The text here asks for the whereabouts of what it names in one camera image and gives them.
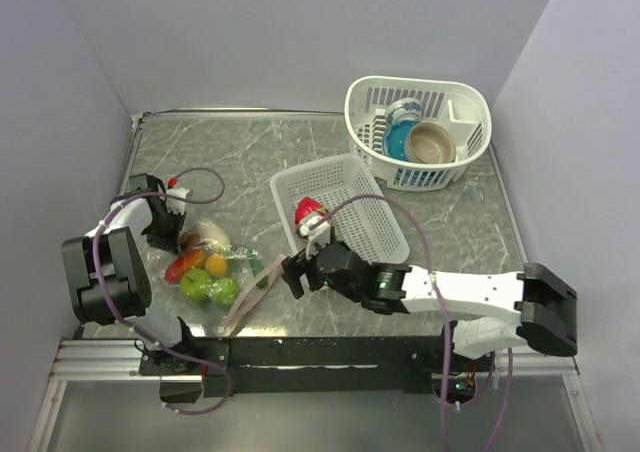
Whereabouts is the green fake leafy vegetable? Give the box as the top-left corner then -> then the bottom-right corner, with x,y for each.
219,243 -> 265,282

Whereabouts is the white rectangular perforated basket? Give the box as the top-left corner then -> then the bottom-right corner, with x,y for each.
269,152 -> 411,266

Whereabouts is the orange fake fruit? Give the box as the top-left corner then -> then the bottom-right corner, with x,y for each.
204,254 -> 229,278

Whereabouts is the clear zip top bag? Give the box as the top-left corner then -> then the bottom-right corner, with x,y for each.
144,219 -> 279,336

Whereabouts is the red fake dragon fruit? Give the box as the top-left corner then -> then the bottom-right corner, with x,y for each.
294,197 -> 327,231

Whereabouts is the green fake apple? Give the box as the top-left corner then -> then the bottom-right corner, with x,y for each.
208,277 -> 239,307
179,268 -> 214,302

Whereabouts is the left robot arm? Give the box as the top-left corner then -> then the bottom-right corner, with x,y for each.
61,174 -> 199,374

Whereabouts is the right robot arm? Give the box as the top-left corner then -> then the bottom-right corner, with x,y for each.
282,242 -> 578,371

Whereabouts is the brown fake mushroom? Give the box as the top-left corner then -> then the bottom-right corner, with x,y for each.
179,230 -> 201,252

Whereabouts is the red fake mango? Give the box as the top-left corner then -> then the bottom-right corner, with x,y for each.
164,249 -> 208,285

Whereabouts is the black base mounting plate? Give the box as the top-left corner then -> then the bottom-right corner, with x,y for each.
137,335 -> 496,409

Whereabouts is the beige ceramic bowl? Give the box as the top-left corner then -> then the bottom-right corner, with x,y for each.
405,122 -> 457,165

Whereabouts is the white oval dish rack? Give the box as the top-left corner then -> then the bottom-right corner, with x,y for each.
344,76 -> 492,192

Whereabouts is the blue white patterned bowl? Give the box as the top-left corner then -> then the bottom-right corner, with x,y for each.
385,97 -> 422,125

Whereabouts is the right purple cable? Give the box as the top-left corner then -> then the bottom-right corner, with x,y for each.
309,194 -> 515,452

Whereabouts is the purple cable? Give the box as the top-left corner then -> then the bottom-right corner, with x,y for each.
309,194 -> 515,452
92,166 -> 235,418

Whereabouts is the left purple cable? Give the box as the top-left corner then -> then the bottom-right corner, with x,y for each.
92,166 -> 235,418

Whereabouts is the aluminium frame rail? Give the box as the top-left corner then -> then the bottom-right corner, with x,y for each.
27,339 -> 604,451

